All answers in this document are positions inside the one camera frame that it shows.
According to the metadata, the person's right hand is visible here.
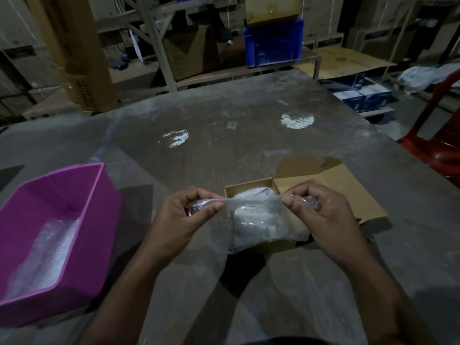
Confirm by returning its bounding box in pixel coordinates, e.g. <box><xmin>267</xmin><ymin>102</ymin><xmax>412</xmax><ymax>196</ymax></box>
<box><xmin>281</xmin><ymin>181</ymin><xmax>374</xmax><ymax>272</ymax></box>

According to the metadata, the person's left hand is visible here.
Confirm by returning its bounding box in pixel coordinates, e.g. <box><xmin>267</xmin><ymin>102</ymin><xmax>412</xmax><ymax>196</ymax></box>
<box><xmin>149</xmin><ymin>186</ymin><xmax>226</xmax><ymax>265</ymax></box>

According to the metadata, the small brown cardboard box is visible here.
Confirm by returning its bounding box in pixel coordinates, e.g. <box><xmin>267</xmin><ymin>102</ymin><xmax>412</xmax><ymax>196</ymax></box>
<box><xmin>223</xmin><ymin>154</ymin><xmax>388</xmax><ymax>254</ymax></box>

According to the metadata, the clear bubble wrap sheet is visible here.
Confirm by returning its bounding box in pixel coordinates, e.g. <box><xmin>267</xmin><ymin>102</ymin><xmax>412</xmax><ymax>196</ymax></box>
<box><xmin>231</xmin><ymin>187</ymin><xmax>272</xmax><ymax>200</ymax></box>
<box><xmin>186</xmin><ymin>192</ymin><xmax>321</xmax><ymax>254</ymax></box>

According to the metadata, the pile of bubble wrap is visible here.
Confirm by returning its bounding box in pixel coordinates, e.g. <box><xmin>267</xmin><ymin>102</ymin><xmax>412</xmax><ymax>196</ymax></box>
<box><xmin>3</xmin><ymin>217</ymin><xmax>81</xmax><ymax>300</ymax></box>

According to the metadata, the person's left forearm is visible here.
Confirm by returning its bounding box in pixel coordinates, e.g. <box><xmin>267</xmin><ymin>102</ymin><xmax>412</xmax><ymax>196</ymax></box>
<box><xmin>79</xmin><ymin>247</ymin><xmax>173</xmax><ymax>345</ymax></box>

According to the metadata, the person's right forearm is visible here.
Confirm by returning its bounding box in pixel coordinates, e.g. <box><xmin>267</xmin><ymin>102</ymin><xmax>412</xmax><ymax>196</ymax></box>
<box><xmin>341</xmin><ymin>251</ymin><xmax>437</xmax><ymax>345</ymax></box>

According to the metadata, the dark blue product box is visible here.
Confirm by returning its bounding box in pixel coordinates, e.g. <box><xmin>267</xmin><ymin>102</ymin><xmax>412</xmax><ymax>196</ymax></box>
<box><xmin>327</xmin><ymin>73</ymin><xmax>367</xmax><ymax>91</ymax></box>

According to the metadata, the flattened printed cardboard sheet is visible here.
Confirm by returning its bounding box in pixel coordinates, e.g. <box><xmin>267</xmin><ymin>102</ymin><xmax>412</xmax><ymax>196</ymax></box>
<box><xmin>296</xmin><ymin>46</ymin><xmax>398</xmax><ymax>80</ymax></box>

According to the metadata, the tall narrow cardboard carton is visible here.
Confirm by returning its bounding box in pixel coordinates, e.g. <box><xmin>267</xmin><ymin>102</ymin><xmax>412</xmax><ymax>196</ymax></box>
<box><xmin>25</xmin><ymin>0</ymin><xmax>120</xmax><ymax>114</ymax></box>

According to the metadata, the flat cardboard sheet with tape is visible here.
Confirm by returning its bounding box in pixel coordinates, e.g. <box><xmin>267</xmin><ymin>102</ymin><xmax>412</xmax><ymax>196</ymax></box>
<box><xmin>245</xmin><ymin>0</ymin><xmax>302</xmax><ymax>25</ymax></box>

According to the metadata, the pink plastic bin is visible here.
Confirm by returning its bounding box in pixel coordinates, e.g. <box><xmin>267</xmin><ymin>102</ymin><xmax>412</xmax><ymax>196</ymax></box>
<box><xmin>0</xmin><ymin>162</ymin><xmax>122</xmax><ymax>327</ymax></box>

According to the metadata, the red plastic chair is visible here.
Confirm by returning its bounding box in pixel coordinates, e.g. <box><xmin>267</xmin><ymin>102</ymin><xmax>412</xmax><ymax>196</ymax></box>
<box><xmin>397</xmin><ymin>69</ymin><xmax>460</xmax><ymax>189</ymax></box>

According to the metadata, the open brown carton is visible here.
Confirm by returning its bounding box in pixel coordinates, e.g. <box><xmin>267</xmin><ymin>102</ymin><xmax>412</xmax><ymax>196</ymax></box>
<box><xmin>162</xmin><ymin>24</ymin><xmax>219</xmax><ymax>81</ymax></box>

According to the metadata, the small dark object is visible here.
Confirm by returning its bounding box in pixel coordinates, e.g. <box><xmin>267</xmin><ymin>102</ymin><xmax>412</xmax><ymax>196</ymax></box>
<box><xmin>107</xmin><ymin>50</ymin><xmax>131</xmax><ymax>70</ymax></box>

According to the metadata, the grey metal storage rack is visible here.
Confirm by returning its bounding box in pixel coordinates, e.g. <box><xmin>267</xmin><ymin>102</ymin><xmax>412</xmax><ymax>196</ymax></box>
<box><xmin>23</xmin><ymin>0</ymin><xmax>322</xmax><ymax>117</ymax></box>

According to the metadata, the white plastic bag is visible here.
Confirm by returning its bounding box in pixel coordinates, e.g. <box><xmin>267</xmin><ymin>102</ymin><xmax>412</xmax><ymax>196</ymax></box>
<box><xmin>397</xmin><ymin>62</ymin><xmax>460</xmax><ymax>94</ymax></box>

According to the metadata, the white paper sheet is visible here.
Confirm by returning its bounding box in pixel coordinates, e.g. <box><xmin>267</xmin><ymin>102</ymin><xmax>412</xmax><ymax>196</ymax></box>
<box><xmin>128</xmin><ymin>30</ymin><xmax>144</xmax><ymax>63</ymax></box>

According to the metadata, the blue plastic crate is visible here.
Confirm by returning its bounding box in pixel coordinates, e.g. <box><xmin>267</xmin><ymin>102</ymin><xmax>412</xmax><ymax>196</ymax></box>
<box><xmin>243</xmin><ymin>18</ymin><xmax>305</xmax><ymax>68</ymax></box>

